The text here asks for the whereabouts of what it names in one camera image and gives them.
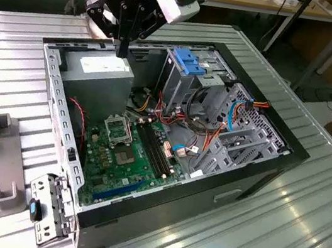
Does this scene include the red black twisted wire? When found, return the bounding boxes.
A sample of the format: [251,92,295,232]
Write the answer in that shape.
[60,97,91,152]

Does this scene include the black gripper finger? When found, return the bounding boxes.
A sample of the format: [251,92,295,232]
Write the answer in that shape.
[76,0,133,59]
[121,1,170,65]

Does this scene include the green motherboard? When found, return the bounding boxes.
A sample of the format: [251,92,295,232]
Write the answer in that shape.
[71,109,194,224]

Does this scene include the metal disk bay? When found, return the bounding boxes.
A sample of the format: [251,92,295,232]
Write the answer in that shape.
[190,76,301,195]

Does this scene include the yellow black wire bundle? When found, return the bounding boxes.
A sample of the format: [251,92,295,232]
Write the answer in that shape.
[129,88,155,116]

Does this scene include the blue plastic drive bracket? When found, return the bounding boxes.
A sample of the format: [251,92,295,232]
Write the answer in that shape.
[169,45,210,78]

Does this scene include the black RAM slot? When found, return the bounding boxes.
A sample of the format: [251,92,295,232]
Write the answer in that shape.
[137,122,177,179]
[130,122,169,180]

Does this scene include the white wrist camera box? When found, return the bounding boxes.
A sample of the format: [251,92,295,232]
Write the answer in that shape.
[150,0,202,29]

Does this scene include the orange red power wire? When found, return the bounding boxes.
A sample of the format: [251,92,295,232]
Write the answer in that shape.
[245,96,273,114]

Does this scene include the metal drive cage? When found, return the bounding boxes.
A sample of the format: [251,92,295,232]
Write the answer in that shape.
[152,41,241,124]

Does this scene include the black blue card latch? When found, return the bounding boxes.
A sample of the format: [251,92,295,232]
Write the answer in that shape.
[26,198,45,224]

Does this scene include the short blue board wire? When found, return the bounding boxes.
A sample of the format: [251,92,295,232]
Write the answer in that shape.
[170,143,189,159]

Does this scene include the grey power supply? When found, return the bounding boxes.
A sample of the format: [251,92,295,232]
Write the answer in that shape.
[52,41,140,125]

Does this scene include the orange red wire bundle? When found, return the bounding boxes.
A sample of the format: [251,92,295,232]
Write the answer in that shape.
[147,89,233,164]

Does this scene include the CPU socket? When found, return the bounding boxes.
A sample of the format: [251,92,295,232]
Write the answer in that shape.
[109,142,137,170]

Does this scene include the black PC case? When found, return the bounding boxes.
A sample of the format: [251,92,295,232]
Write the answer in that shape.
[6,13,327,248]

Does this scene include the metal card retention bracket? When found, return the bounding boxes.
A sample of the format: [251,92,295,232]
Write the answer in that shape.
[19,170,86,248]

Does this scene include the blue data wire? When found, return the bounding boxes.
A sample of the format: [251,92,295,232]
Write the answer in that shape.
[226,97,251,134]

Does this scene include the metal socket cover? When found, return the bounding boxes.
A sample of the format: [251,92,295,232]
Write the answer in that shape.
[100,113,138,150]

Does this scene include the blue expansion slot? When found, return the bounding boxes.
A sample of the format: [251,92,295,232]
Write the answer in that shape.
[92,172,146,209]

